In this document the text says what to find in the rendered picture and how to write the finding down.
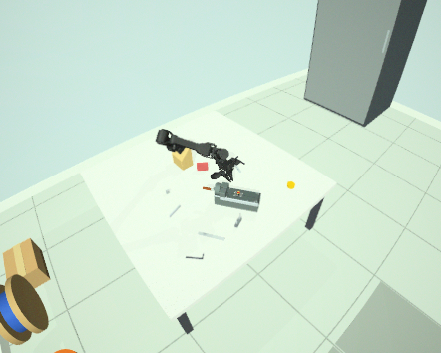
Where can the small red block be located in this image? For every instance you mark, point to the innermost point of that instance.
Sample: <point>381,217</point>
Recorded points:
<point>202,166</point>

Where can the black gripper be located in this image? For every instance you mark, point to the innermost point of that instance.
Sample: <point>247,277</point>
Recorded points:
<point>227,174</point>

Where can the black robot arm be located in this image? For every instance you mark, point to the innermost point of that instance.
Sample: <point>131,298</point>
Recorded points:
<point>175,143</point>

